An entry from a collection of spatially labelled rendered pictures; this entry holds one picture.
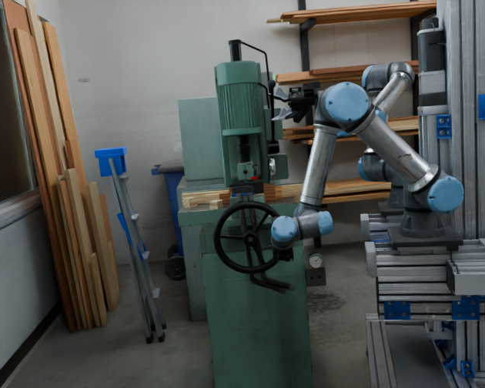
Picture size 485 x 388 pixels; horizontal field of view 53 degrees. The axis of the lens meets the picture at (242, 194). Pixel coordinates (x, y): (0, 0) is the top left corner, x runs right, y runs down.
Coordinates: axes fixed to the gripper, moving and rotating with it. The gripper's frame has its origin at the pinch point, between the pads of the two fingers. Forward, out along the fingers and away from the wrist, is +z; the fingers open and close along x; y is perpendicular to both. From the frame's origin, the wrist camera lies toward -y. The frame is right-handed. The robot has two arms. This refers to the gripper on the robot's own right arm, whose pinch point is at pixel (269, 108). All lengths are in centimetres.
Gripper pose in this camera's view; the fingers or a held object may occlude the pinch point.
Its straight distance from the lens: 207.6
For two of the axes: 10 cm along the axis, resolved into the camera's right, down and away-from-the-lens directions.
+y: -0.7, -5.8, -8.1
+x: 0.5, 8.1, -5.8
